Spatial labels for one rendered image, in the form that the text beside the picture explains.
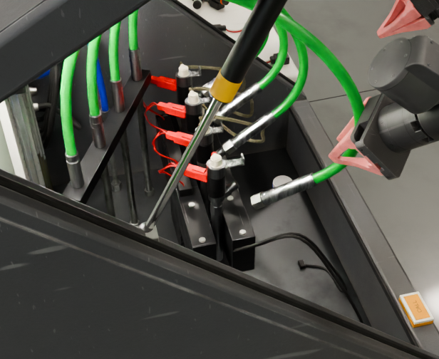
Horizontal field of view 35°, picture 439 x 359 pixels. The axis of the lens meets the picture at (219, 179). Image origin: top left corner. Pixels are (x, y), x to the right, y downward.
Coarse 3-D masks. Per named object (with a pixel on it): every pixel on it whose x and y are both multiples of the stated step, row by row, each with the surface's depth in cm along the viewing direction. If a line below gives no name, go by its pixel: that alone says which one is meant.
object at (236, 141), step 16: (96, 48) 92; (304, 48) 100; (96, 64) 94; (304, 64) 102; (96, 80) 96; (304, 80) 104; (96, 96) 97; (288, 96) 106; (96, 112) 99; (272, 112) 107; (96, 128) 100; (256, 128) 108; (96, 144) 102; (224, 144) 109; (240, 144) 109
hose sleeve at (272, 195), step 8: (304, 176) 90; (312, 176) 89; (288, 184) 91; (296, 184) 90; (304, 184) 90; (312, 184) 89; (264, 192) 93; (272, 192) 92; (280, 192) 91; (288, 192) 91; (296, 192) 91; (264, 200) 93; (272, 200) 92
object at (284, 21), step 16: (224, 0) 74; (240, 0) 73; (256, 0) 74; (288, 16) 75; (304, 32) 75; (80, 48) 82; (320, 48) 76; (64, 64) 83; (336, 64) 77; (64, 80) 84; (352, 80) 79; (64, 96) 86; (352, 96) 80; (64, 112) 88; (64, 128) 90; (320, 176) 89
